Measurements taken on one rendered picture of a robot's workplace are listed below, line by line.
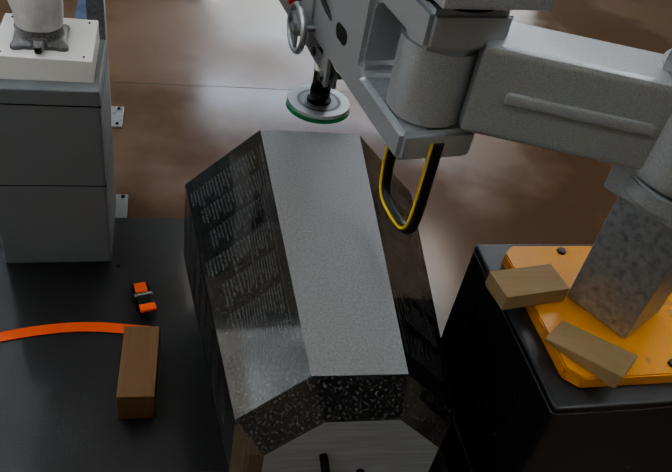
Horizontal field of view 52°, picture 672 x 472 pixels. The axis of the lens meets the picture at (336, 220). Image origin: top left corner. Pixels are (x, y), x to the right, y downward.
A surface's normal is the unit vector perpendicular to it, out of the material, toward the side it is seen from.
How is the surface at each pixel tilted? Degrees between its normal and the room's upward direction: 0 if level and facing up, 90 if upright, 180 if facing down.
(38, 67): 90
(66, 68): 90
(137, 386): 0
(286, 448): 90
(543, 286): 0
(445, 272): 0
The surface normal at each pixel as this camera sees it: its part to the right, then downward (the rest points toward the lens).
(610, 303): -0.75, 0.32
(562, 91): -0.17, 0.60
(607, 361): 0.01, -0.85
